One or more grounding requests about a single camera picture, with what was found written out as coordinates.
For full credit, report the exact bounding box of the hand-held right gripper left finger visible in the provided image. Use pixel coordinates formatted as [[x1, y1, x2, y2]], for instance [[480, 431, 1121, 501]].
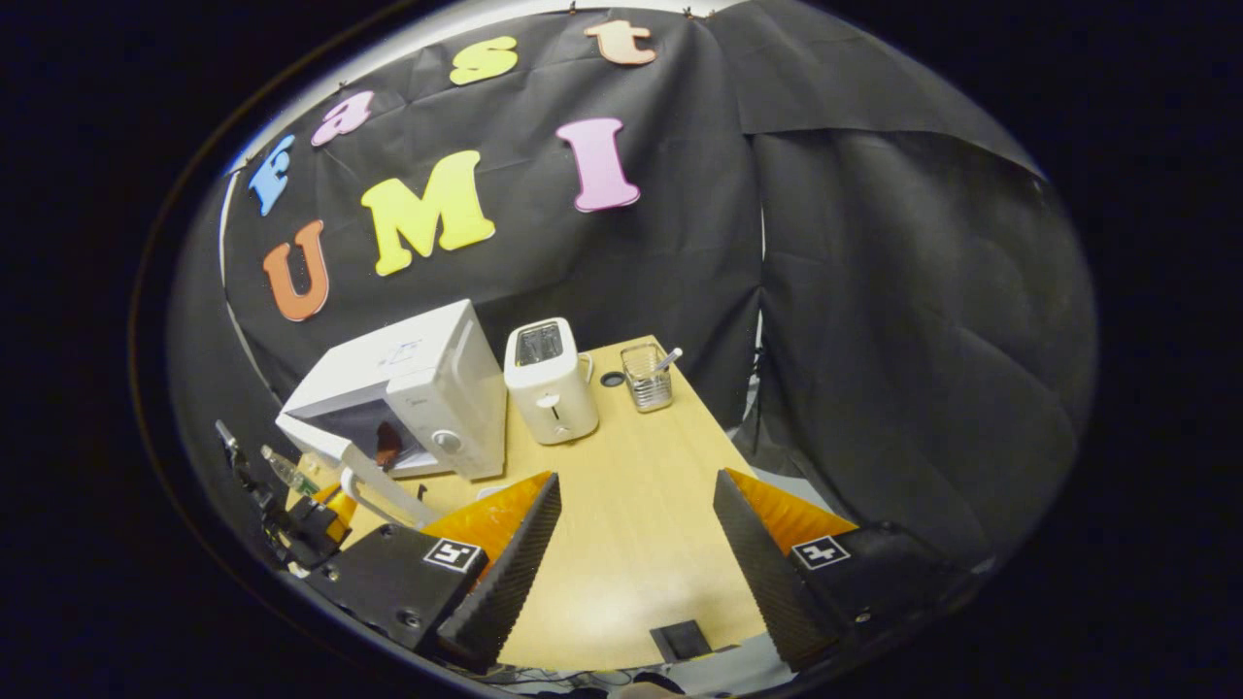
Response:
[[306, 472, 564, 674]]

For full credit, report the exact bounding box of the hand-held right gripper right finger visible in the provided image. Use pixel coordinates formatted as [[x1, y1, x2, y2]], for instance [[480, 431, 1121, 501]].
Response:
[[713, 468, 987, 673]]

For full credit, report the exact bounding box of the white microwave oven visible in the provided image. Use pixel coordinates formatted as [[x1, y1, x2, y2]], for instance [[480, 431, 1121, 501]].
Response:
[[276, 299, 509, 531]]

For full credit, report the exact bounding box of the square black desk grommet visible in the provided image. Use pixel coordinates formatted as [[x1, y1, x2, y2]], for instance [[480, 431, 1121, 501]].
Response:
[[648, 618, 716, 667]]

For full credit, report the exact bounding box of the white toaster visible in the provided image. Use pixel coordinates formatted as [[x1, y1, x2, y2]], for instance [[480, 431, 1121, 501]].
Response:
[[502, 318, 601, 447]]

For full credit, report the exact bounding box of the wire mesh cutlery holder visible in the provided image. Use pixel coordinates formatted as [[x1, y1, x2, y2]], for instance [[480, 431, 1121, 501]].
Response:
[[621, 342, 675, 415]]

